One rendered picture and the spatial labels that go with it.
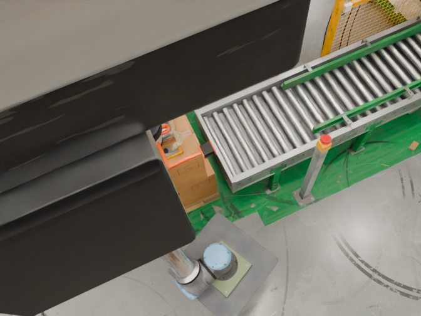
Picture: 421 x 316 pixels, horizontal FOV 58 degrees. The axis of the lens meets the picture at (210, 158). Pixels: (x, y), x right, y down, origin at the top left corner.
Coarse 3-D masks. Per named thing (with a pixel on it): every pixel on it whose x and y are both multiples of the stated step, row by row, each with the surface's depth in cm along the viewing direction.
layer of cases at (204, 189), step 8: (208, 160) 292; (208, 168) 288; (208, 176) 285; (200, 184) 292; (208, 184) 298; (216, 184) 306; (184, 192) 292; (192, 192) 299; (200, 192) 306; (208, 192) 313; (216, 192) 321; (184, 200) 305; (192, 200) 312
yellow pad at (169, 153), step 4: (168, 144) 251; (164, 148) 249; (168, 148) 249; (180, 148) 249; (164, 152) 248; (168, 152) 248; (172, 152) 248; (176, 152) 248; (180, 152) 248; (168, 156) 247; (172, 156) 247
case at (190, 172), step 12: (180, 120) 260; (180, 132) 256; (192, 144) 252; (180, 156) 249; (168, 168) 246; (180, 168) 251; (192, 168) 258; (204, 168) 266; (180, 180) 267; (192, 180) 275
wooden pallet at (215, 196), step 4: (212, 196) 324; (216, 196) 328; (200, 200) 320; (204, 200) 323; (208, 200) 327; (212, 200) 332; (192, 204) 320; (196, 204) 331; (200, 204) 331; (204, 204) 332; (188, 208) 331; (192, 208) 330; (196, 208) 331; (188, 212) 331
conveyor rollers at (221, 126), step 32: (352, 64) 320; (384, 64) 316; (416, 64) 315; (256, 96) 312; (288, 96) 311; (352, 96) 306; (224, 128) 302; (288, 128) 297; (224, 160) 290; (256, 160) 288
